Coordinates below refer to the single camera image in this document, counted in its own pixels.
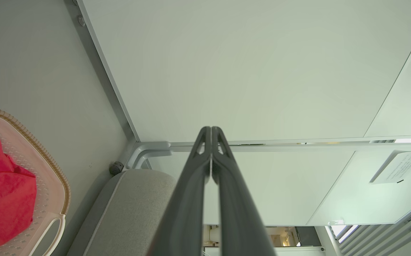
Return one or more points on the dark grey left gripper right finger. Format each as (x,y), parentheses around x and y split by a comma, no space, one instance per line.
(237,213)

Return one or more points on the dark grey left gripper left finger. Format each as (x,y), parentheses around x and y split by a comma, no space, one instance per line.
(187,199)

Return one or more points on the red cloth garment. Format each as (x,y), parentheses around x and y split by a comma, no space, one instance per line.
(3,192)

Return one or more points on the black round knob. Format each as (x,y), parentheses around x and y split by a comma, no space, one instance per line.
(116,168)

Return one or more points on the white perforated laundry basket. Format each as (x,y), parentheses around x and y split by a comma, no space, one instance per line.
(51,185)

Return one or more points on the grey window blinds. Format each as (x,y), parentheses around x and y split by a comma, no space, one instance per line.
(387,234)

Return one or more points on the white paper notice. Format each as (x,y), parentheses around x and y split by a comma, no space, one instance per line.
(399,167)

